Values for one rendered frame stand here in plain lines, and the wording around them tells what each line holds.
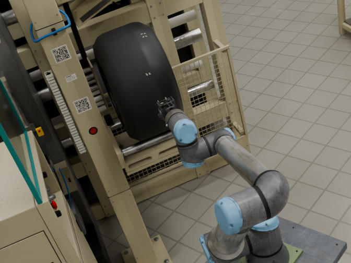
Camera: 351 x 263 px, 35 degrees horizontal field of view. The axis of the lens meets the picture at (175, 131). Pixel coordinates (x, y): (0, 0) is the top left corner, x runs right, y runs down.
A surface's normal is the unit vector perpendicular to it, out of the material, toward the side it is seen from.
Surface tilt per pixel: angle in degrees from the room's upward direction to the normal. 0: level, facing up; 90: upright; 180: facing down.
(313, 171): 0
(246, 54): 0
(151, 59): 46
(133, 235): 90
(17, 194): 0
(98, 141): 90
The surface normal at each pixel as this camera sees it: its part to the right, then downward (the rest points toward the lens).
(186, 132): 0.27, 0.29
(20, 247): 0.33, 0.49
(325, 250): -0.24, -0.78
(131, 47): -0.06, -0.47
